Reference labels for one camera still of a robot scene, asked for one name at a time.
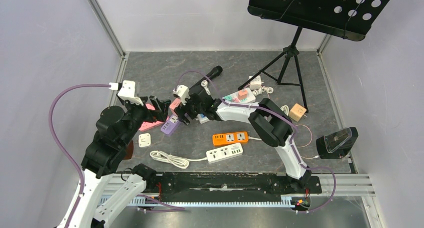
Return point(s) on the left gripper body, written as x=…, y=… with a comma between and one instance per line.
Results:
x=138, y=114

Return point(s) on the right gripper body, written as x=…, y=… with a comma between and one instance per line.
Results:
x=188, y=109

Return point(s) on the pink cube socket adapter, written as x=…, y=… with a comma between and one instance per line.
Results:
x=176, y=102

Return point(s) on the salmon pink usb charger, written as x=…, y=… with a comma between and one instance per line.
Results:
x=242, y=94

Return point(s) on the tan cube socket adapter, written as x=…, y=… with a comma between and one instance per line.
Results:
x=297, y=112

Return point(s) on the teal usb charger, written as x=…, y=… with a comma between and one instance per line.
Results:
x=227, y=98

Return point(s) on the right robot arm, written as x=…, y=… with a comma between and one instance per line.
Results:
x=273, y=127

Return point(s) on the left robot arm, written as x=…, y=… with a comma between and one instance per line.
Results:
x=115, y=129

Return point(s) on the purple power strip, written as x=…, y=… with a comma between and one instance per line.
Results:
x=170, y=126

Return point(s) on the black microphone orange end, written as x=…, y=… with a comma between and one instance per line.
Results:
x=214, y=73

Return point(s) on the pink triangular socket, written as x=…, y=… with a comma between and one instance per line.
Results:
x=147, y=125

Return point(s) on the white square adapter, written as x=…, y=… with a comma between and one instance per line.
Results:
x=144, y=140

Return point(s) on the left metronome brown base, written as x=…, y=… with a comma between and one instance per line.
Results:
x=129, y=151

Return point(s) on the orange power strip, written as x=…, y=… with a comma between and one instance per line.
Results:
x=225, y=139

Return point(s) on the white small power strip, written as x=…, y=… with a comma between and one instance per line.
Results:
x=224, y=153

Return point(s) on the white multicolour power strip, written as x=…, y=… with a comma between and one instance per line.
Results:
x=250, y=99

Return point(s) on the white cube socket adapter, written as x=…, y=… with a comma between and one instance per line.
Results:
x=256, y=83

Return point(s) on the black music stand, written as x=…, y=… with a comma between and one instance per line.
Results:
x=347, y=19

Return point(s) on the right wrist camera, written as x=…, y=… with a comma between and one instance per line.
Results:
x=182, y=93

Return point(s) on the white cord small strip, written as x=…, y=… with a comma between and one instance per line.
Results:
x=176, y=161

